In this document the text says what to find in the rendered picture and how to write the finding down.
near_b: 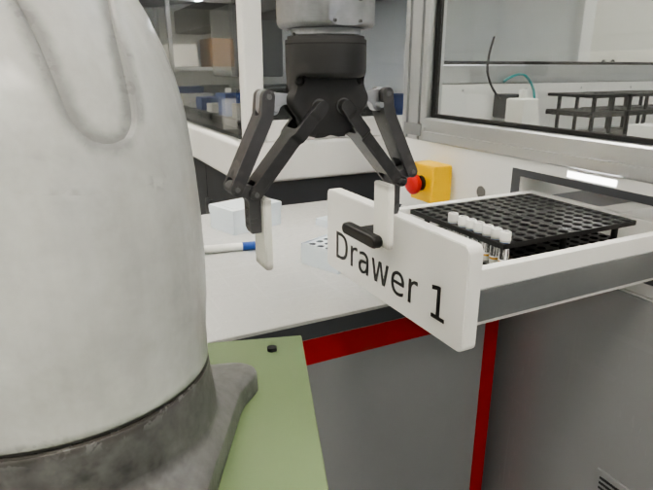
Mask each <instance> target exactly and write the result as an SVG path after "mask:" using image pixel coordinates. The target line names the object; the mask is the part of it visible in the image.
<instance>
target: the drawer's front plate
mask: <svg viewBox="0 0 653 490"><path fill-rule="evenodd" d="M347 222H352V223H354V224H356V225H358V226H360V227H363V226H370V225H374V201H373V200H370V199H368V198H365V197H363V196H360V195H358V194H355V193H353V192H349V191H346V190H344V189H341V188H338V189H329V190H328V192H327V261H328V264H329V265H330V266H332V267H333V268H335V269H336V270H338V271H339V272H341V273H342V274H344V275H345V276H347V277H348V278H350V279H351V280H352V281H354V282H355V283H357V284H358V285H360V286H361V287H363V288H364V289H366V290H367V291H369V292H370V293H372V294H373V295H375V296H376V297H378V298H379V299H381V300H383V301H384V302H385V303H386V304H387V305H389V306H390V307H392V308H393V309H395V310H396V311H398V312H399V313H401V314H402V315H404V316H405V317H407V318H408V319H410V320H411V321H413V322H414V323H416V324H417V325H419V326H420V327H421V328H423V329H424V330H426V331H427V332H429V333H431V334H432V335H434V336H435V337H437V338H438V339H440V340H441V341H443V342H444V343H446V344H447V345H449V346H450V347H452V348H453V349H454V350H456V351H458V352H462V351H464V350H468V349H471V348H473V347H474V345H475V338H476V328H477V318H478V307H479V297H480V286H481V276H482V265H483V255H484V250H483V247H482V245H481V244H480V243H478V242H476V241H473V240H471V239H468V238H466V237H463V236H461V235H458V234H456V233H454V232H452V231H449V230H447V229H444V228H442V227H437V226H435V225H432V224H430V223H427V222H425V221H422V220H420V219H417V218H415V217H412V216H410V215H407V214H405V213H402V212H400V211H398V213H397V214H394V241H393V249H391V250H387V249H385V248H383V247H380V248H376V249H372V248H370V247H368V246H366V245H364V244H363V243H361V242H359V241H358V240H356V239H354V238H352V237H351V236H349V235H347V234H345V233H344V232H343V231H342V225H343V223H347ZM336 231H339V232H341V233H342V234H343V235H344V236H345V238H346V240H347V245H348V254H347V258H346V260H341V259H339V258H337V257H336ZM351 245H352V246H353V248H355V247H356V248H358V251H354V252H353V266H351ZM360 251H363V252H365V253H366V255H367V257H368V276H366V275H365V274H366V273H365V274H363V273H361V272H360V270H359V261H360V260H364V261H366V258H365V256H364V255H362V254H360ZM372 258H374V262H375V272H377V267H378V262H381V263H382V271H383V279H384V275H385V270H386V265H387V266H388V267H389V269H388V274H387V279H386V283H385V287H384V286H382V282H381V272H380V269H379V274H378V279H377V282H376V281H374V275H373V265H372ZM394 271H398V272H400V273H401V275H402V277H403V281H404V288H402V287H400V286H399V285H398V284H396V283H395V282H394V286H395V290H396V291H397V292H398V293H400V294H403V297H399V296H397V295H396V294H395V293H394V291H393V289H392V284H391V278H392V274H393V272H394ZM409 278H410V279H411V280H412V281H411V282H413V281H416V282H418V287H417V286H416V285H412V287H411V300H410V302H408V281H409ZM432 285H436V286H439V287H440V288H441V294H440V307H439V318H441V319H443V320H444V324H442V323H440V322H439V321H437V320H436V319H434V318H432V317H431V316H430V313H433V314H435V312H436V298H437V290H434V289H432Z"/></svg>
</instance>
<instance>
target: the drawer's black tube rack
mask: <svg viewBox="0 0 653 490"><path fill-rule="evenodd" d="M423 208H424V209H427V211H431V212H434V213H437V214H439V215H442V216H445V217H448V213H449V212H457V213H459V216H460V215H465V216H468V217H469V218H474V219H476V220H477V221H482V222H484V223H485V224H491V225H493V226H494V227H499V228H502V230H504V229H506V230H510V231H511V232H512V235H511V241H514V242H516V248H511V249H509V257H508V259H509V260H512V259H518V258H523V257H527V256H532V255H537V254H542V253H547V252H552V251H557V250H562V249H566V248H571V247H576V246H581V245H586V244H591V243H596V242H601V241H605V240H610V239H615V238H617V234H618V228H625V227H630V226H635V225H636V220H632V219H628V218H624V217H620V216H616V215H612V214H609V213H605V212H602V211H598V210H594V209H590V208H586V207H582V206H578V205H574V204H570V203H566V202H563V201H560V200H556V199H552V198H548V197H544V196H540V195H536V194H532V193H526V194H518V195H511V196H504V197H496V198H489V199H481V200H473V201H467V202H460V203H452V204H445V205H437V206H431V207H423ZM605 230H611V233H610V235H606V234H603V233H600V231H605Z"/></svg>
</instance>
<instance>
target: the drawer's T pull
mask: <svg viewBox="0 0 653 490"><path fill-rule="evenodd" d="M342 231H343V232H344V233H345V234H347V235H349V236H351V237H352V238H354V239H356V240H358V241H359V242H361V243H363V244H364V245H366V246H368V247H370V248H372V249H376V248H380V247H381V246H382V244H383V240H382V237H381V236H380V235H378V234H376V233H373V225H370V226H363V227H360V226H358V225H356V224H354V223H352V222H347V223H343V225H342Z"/></svg>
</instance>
